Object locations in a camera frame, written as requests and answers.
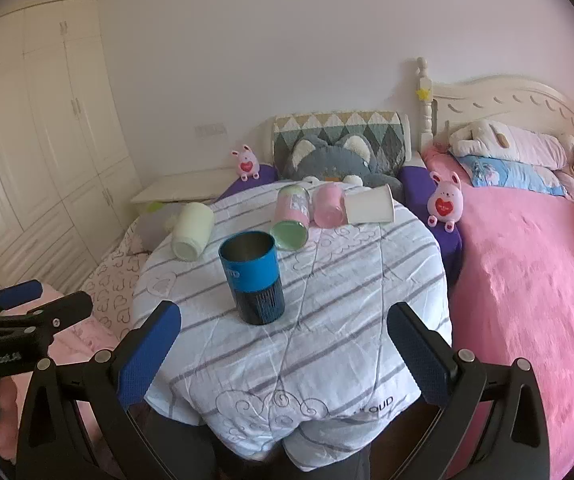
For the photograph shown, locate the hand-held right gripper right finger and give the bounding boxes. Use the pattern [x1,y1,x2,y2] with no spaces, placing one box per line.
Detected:
[386,302,553,480]

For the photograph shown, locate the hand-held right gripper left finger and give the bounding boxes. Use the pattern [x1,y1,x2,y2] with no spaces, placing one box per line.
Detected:
[16,301,183,480]

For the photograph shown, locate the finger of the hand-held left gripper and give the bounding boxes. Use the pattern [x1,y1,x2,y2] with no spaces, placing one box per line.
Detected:
[0,280,45,318]
[0,291,94,347]

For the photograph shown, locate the blue and black cup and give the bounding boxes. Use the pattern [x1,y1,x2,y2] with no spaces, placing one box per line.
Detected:
[218,231,286,326]

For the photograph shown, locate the cream cup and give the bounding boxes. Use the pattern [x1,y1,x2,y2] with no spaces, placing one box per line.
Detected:
[171,202,215,261]

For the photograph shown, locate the white paper cup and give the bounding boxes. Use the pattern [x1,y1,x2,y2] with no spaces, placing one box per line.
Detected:
[342,183,396,225]

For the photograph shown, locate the pink cup with green base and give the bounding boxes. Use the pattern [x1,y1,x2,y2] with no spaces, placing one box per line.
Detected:
[269,184,312,252]

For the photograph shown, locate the heart print blanket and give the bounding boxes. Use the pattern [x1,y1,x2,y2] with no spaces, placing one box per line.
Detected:
[81,210,168,341]

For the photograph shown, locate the white striped blanket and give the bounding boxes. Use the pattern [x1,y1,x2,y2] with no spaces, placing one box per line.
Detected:
[132,180,454,461]

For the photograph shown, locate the pink fleece blanket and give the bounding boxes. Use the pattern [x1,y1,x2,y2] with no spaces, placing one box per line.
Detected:
[419,147,574,480]

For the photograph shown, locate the large pink bunny plush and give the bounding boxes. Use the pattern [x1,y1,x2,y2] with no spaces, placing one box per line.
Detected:
[426,170,464,233]

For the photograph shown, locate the white bedside table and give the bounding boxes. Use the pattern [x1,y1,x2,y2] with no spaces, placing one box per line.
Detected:
[131,167,240,206]

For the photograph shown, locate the cream wardrobe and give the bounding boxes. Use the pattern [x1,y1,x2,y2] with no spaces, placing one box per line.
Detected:
[0,0,142,296]

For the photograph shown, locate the blue printed pillow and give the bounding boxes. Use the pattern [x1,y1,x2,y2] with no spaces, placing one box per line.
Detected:
[454,154,568,196]

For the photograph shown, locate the grey cat plush cushion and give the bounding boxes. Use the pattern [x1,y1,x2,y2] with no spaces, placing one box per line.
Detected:
[281,135,403,188]

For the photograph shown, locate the small pink bunny plush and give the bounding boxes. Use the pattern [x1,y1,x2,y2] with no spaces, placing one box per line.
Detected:
[231,144,261,181]

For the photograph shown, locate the diamond patterned pillow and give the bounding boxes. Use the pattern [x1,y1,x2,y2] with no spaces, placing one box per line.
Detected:
[273,111,412,178]

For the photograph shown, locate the white dog plush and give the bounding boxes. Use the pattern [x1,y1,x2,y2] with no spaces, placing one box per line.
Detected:
[448,119,574,181]

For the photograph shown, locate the cream bed headboard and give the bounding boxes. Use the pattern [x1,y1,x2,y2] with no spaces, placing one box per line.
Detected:
[415,57,574,181]

